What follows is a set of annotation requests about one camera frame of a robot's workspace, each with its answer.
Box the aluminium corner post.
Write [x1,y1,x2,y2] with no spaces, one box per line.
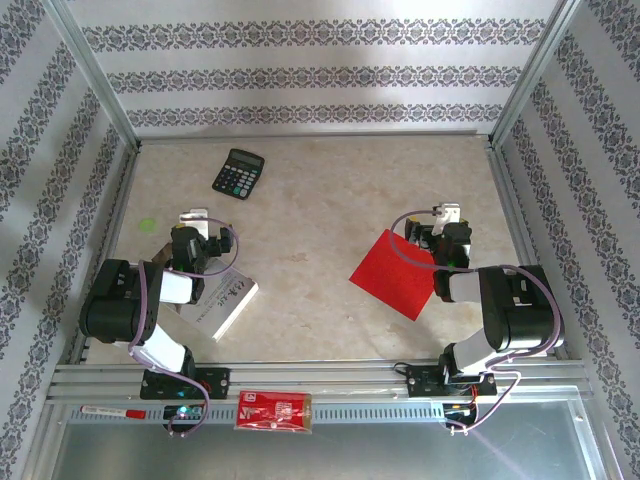
[40,0,144,151]
[489,0,589,150]

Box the black desk calculator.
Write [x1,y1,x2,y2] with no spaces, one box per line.
[211,147,266,201]

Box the red square paper sheet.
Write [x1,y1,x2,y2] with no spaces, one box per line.
[348,228,444,322]

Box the red foil packet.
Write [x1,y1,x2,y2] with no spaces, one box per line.
[234,389,314,435]

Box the grey metal sheet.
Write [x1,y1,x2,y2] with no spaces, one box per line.
[47,399,599,480]

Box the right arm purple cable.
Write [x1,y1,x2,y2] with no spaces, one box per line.
[391,209,566,436]

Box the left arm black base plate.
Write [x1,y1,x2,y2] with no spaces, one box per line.
[139,367,232,401]

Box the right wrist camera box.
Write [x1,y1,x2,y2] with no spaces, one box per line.
[431,201,462,236]

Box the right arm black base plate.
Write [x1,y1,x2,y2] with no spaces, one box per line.
[405,363,499,399]

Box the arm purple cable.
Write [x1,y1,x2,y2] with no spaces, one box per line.
[127,215,241,439]
[391,209,566,436]

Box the long aluminium mounting rail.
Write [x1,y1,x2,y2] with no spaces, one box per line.
[47,360,594,401]

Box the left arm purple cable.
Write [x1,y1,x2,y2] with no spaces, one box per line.
[127,215,241,439]

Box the aluminium table edge rail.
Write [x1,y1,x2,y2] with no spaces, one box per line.
[135,129,494,146]
[485,142,571,361]
[67,142,144,365]

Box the grey slotted cable duct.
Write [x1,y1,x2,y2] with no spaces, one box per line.
[69,402,446,424]

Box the white paperback book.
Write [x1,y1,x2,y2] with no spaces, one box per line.
[152,242,260,344]

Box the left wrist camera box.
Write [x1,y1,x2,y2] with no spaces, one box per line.
[178,207,210,241]

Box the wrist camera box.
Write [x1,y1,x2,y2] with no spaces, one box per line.
[178,207,210,241]
[431,201,462,236]

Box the red white marker pen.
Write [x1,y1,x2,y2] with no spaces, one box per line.
[79,403,148,420]

